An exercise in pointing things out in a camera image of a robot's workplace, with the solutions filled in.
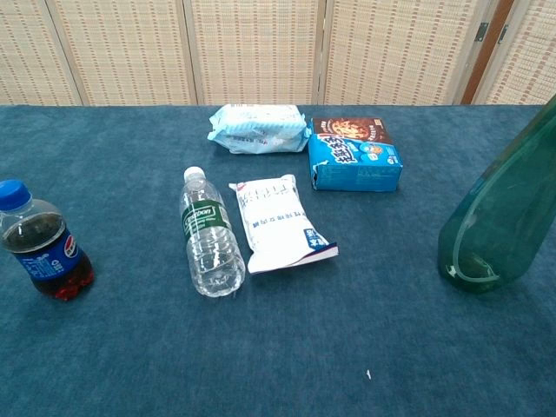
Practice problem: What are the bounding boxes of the brown wooden post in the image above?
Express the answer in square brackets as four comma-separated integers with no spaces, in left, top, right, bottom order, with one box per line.
[460,0,516,105]

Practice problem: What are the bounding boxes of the woven bamboo screen panel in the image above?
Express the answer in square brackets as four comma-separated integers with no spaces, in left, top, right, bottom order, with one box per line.
[45,0,203,106]
[182,0,329,106]
[473,0,556,106]
[0,0,90,106]
[321,0,494,106]

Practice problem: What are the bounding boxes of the blue brown cookie box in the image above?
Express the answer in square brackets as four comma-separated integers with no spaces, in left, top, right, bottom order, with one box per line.
[307,117,404,193]

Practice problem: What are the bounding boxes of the green transparent spray bottle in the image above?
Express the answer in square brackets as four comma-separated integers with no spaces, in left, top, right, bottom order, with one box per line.
[437,93,556,295]

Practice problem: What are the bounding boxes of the small cola bottle blue cap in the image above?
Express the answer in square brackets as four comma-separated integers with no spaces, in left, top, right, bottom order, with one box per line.
[0,179,96,301]

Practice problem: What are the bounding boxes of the white plastic pouch blue print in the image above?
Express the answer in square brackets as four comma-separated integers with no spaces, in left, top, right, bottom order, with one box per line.
[228,174,340,275]

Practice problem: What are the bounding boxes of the light blue wet wipes pack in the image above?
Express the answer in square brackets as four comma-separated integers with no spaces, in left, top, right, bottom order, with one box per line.
[207,103,310,156]

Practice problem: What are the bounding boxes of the clear water bottle green label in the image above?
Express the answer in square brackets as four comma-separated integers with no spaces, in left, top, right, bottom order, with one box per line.
[179,166,247,299]

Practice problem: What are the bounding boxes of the dark blue table cloth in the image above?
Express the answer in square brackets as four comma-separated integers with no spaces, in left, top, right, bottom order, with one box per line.
[0,103,556,417]

